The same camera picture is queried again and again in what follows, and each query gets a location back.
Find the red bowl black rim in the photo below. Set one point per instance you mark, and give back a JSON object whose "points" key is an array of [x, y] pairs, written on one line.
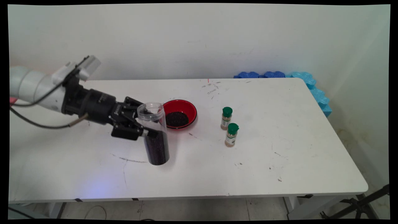
{"points": [[186, 107]]}

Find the dark blue foam tile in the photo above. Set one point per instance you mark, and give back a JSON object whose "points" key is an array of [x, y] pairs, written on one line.
{"points": [[274, 74], [248, 75]]}

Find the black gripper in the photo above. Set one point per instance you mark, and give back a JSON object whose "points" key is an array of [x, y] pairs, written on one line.
{"points": [[93, 105]]}

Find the spice bottle green cap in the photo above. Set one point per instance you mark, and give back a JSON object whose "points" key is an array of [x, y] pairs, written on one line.
{"points": [[226, 119], [231, 137]]}

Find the pink box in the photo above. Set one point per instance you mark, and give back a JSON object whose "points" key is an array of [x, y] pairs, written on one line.
{"points": [[12, 100]]}

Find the black tripod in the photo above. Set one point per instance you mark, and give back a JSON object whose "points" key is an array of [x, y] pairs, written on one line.
{"points": [[360, 205]]}

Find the light blue foam tiles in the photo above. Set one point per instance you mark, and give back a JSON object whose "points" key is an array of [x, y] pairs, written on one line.
{"points": [[317, 93]]}

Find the clear plastic jar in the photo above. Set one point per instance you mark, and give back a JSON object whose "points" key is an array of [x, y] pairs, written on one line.
{"points": [[157, 149]]}

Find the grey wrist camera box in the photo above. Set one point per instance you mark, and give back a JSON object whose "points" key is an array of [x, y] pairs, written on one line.
{"points": [[90, 64]]}

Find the white table leg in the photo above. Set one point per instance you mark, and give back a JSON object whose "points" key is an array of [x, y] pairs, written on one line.
{"points": [[292, 207], [54, 210]]}

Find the black seeds pile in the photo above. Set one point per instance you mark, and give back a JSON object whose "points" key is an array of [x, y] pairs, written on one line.
{"points": [[177, 119]]}

